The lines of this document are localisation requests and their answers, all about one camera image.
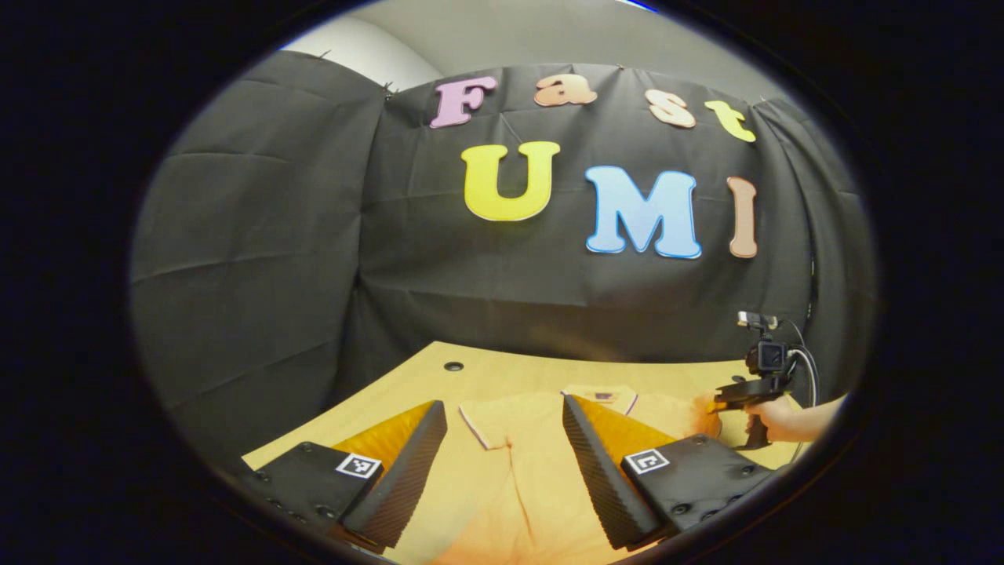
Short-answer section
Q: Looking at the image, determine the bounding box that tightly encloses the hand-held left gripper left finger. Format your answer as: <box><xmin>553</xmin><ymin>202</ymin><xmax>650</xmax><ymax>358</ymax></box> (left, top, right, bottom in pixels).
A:
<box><xmin>239</xmin><ymin>400</ymin><xmax>449</xmax><ymax>555</ymax></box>

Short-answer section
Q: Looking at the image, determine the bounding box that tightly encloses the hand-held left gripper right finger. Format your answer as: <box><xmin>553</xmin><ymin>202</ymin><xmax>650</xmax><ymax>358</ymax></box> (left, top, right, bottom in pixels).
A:
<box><xmin>562</xmin><ymin>394</ymin><xmax>789</xmax><ymax>552</ymax></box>

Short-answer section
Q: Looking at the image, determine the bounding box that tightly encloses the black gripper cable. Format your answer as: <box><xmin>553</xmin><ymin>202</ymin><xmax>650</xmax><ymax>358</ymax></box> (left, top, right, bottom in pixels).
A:
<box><xmin>784</xmin><ymin>318</ymin><xmax>822</xmax><ymax>464</ymax></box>

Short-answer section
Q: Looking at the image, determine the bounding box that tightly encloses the orange T-shirt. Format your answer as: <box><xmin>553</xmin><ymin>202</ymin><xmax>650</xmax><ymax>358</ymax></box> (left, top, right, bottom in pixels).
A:
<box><xmin>427</xmin><ymin>384</ymin><xmax>723</xmax><ymax>565</ymax></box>

